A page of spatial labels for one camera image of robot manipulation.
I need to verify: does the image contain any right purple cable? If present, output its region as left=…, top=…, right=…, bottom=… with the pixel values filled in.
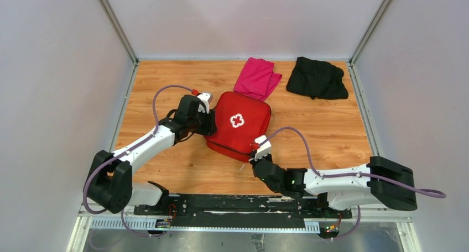
left=258, top=127, right=447, bottom=240

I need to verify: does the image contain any purple cable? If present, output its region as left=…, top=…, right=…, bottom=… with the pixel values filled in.
left=258, top=127, right=447, bottom=240
left=82, top=84, right=195, bottom=239

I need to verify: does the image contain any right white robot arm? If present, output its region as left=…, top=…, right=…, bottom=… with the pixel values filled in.
left=250, top=154, right=418, bottom=218

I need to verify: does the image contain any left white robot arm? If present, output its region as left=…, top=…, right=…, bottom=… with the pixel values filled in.
left=84, top=92, right=216, bottom=215

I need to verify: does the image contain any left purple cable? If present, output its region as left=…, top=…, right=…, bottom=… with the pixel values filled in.
left=82, top=84, right=195, bottom=239

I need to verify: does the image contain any pink folded cloth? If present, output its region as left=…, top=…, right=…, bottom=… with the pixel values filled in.
left=233, top=57, right=283, bottom=101

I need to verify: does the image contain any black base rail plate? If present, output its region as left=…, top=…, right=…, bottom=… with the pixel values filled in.
left=133, top=194, right=352, bottom=229

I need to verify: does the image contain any black folded cloth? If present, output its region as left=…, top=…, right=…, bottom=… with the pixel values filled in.
left=286, top=57, right=349, bottom=100

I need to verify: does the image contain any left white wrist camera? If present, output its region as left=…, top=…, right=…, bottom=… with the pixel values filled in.
left=191, top=89, right=213, bottom=114

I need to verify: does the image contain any red black medicine kit case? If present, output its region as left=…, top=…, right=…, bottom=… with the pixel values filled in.
left=204, top=92, right=272, bottom=162

